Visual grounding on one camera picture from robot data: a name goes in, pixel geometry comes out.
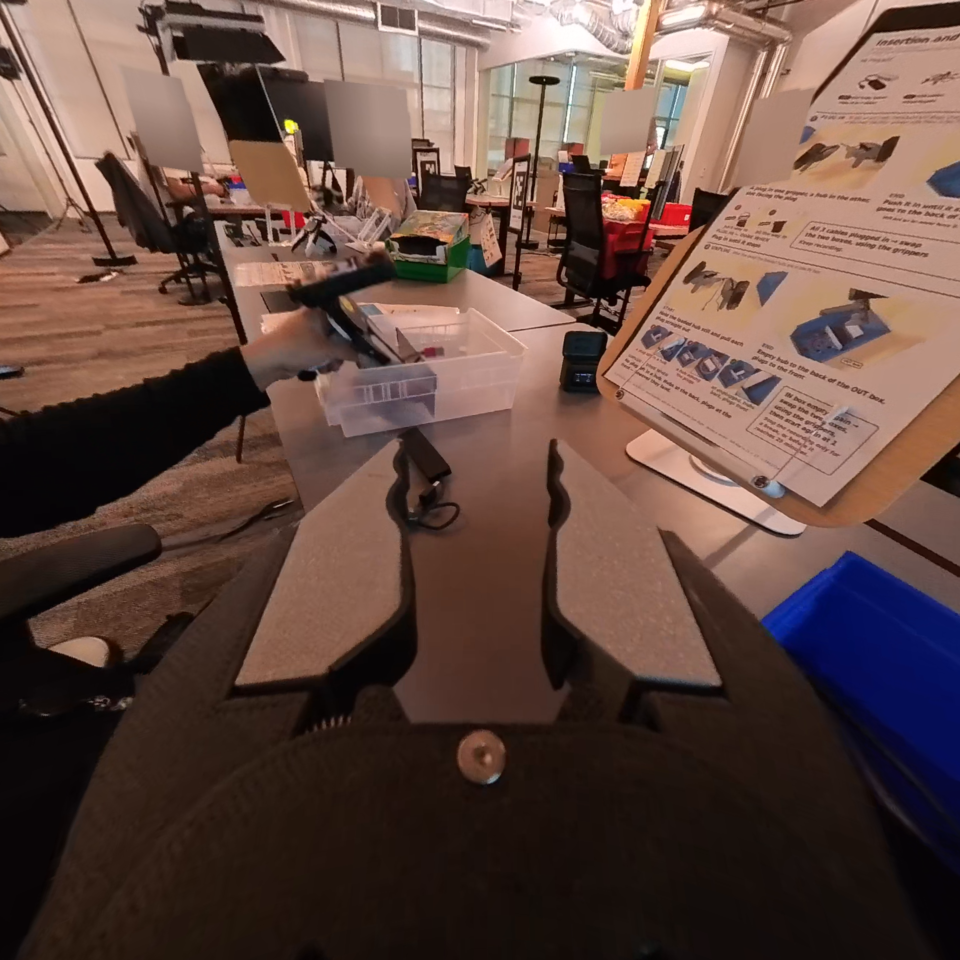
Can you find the person's left hand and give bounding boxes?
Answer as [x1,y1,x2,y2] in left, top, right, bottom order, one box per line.
[243,303,354,391]

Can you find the black office chair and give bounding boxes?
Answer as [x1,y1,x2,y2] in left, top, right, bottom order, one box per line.
[558,171,654,316]

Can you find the short black hub cable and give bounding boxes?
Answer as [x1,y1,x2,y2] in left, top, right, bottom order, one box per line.
[388,480,462,532]

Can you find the black monitor screen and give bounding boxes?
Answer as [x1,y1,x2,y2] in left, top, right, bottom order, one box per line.
[198,63,335,162]

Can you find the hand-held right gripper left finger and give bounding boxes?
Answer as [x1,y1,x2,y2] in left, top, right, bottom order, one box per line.
[232,438,420,690]

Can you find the green cardboard box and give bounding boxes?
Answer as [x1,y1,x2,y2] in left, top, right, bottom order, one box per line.
[384,211,472,285]

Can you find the white stand base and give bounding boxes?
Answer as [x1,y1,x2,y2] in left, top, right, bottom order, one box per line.
[626,431,807,535]

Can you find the person's left forearm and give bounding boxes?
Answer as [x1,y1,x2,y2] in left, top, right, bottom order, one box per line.
[0,345,271,537]

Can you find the tan tilted board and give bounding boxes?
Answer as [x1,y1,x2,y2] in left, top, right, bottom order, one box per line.
[227,138,314,215]

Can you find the black light stand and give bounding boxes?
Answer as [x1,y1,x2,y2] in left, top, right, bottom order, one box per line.
[0,15,140,267]

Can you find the white printed paper sheet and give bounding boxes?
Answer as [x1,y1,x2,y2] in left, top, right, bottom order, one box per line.
[236,260,354,288]

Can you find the clear acrylic stand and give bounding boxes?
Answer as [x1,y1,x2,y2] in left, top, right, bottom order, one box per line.
[341,206,397,250]

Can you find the wooden display board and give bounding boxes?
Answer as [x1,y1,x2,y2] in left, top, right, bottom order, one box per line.
[596,0,960,530]

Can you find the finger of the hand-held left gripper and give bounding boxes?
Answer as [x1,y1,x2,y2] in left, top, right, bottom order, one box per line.
[371,322,425,369]

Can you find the blue plastic bin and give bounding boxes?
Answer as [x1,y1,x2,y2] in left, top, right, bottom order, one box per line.
[761,551,960,864]

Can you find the clear plastic bin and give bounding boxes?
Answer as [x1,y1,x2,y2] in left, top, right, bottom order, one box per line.
[315,306,528,438]

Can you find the black chair with armrest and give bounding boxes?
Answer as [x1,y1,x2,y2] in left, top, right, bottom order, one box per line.
[0,523,164,625]

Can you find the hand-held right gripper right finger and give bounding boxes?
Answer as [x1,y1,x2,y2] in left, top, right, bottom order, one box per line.
[540,438,725,690]

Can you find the office chair with dark jacket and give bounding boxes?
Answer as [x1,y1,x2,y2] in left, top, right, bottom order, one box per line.
[96,152,220,305]

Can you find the black overhead light panel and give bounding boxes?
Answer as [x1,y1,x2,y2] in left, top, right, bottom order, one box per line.
[137,0,288,66]

